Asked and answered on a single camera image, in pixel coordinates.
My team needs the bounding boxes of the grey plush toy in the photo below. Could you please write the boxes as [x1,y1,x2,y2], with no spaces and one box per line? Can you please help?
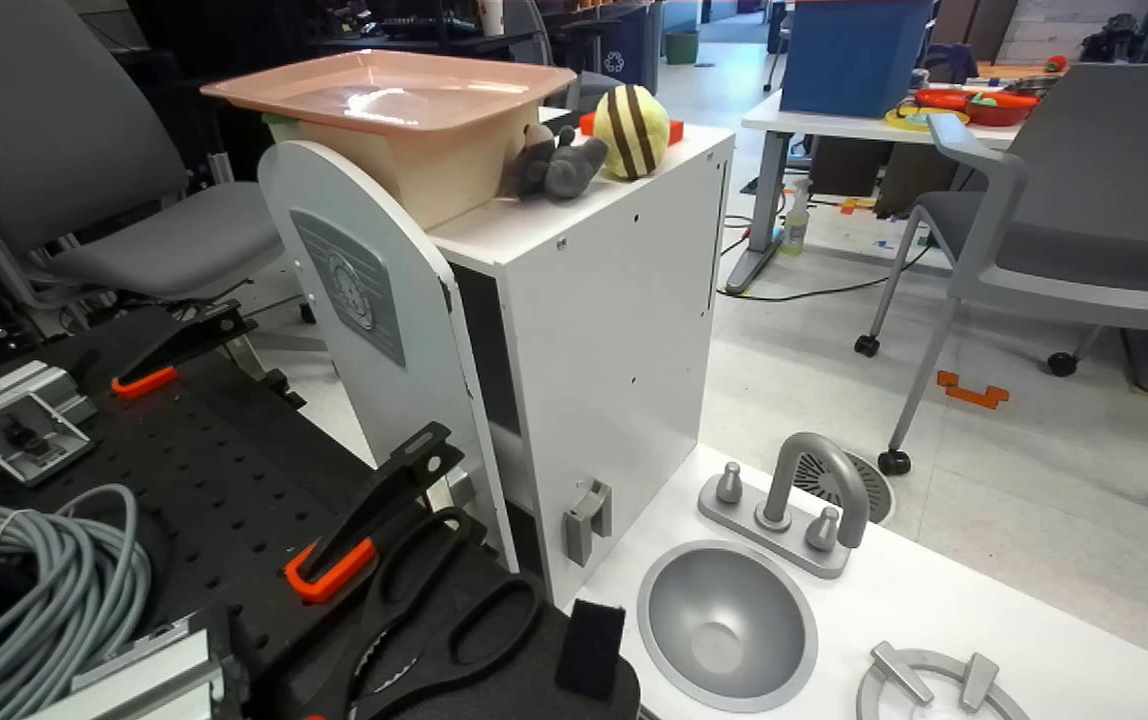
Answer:
[502,141,606,201]

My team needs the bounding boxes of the grey toy faucet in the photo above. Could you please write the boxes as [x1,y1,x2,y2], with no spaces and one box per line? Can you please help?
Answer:
[696,433,869,581]

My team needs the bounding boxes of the black perforated board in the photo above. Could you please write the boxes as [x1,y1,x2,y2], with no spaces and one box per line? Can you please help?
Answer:
[8,309,645,720]

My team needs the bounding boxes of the black orange clamp rear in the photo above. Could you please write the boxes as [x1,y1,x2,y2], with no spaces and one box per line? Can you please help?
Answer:
[107,305,251,401]

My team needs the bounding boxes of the black scissors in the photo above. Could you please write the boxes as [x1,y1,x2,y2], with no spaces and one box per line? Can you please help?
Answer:
[287,514,543,720]

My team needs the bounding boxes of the grey toy sink bowl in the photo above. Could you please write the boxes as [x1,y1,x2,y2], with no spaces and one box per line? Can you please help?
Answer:
[637,539,818,711]

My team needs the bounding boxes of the yellow black striped ball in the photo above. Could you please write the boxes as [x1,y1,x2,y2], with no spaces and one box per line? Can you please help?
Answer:
[590,85,667,181]

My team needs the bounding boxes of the white desk table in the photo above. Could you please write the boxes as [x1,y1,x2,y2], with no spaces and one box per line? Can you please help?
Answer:
[724,89,1027,299]

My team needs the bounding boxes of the grey toy stove burner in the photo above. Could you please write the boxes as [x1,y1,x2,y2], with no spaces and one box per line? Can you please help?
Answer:
[850,638,1030,720]

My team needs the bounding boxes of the light wooden box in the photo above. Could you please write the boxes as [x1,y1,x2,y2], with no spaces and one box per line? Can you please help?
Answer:
[266,110,541,230]

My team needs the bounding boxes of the grey coiled cable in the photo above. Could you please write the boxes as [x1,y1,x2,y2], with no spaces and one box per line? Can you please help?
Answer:
[0,479,156,720]

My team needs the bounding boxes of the white toy kitchen counter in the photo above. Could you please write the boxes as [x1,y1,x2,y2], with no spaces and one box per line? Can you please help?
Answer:
[578,451,1148,720]

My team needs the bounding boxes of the black orange clamp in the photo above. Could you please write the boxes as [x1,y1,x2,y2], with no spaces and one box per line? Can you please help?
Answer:
[107,305,251,401]
[280,420,463,606]

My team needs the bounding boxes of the pink plastic tray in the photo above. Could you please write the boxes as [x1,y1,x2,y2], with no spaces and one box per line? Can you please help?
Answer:
[204,47,570,131]

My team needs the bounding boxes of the black orange clamp front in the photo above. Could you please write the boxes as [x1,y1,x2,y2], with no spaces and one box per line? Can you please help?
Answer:
[280,420,463,606]

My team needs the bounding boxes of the grey office chair right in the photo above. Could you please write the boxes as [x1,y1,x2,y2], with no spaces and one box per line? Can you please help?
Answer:
[856,63,1148,478]

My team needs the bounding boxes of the white toy kitchen cabinet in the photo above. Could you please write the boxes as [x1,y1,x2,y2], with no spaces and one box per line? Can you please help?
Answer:
[260,129,730,601]

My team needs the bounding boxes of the grey office chair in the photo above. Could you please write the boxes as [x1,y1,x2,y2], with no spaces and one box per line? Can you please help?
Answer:
[0,0,280,299]
[856,63,1148,478]

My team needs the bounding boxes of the grey office chair left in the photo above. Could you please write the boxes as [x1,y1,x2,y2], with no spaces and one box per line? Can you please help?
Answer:
[0,0,280,299]

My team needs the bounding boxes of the small black block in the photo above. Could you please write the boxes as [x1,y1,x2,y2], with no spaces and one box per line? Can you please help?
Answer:
[554,601,625,699]

